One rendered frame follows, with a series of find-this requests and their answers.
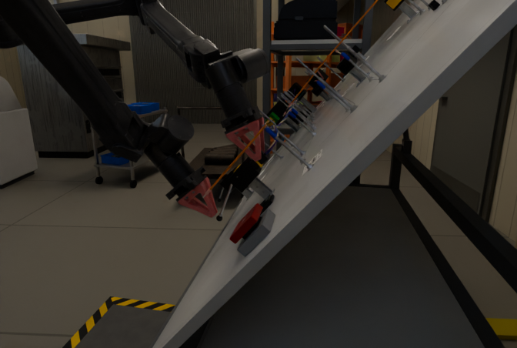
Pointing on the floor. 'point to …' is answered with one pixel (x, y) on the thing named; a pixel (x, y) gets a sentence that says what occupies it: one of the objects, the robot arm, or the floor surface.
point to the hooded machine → (15, 138)
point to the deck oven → (67, 115)
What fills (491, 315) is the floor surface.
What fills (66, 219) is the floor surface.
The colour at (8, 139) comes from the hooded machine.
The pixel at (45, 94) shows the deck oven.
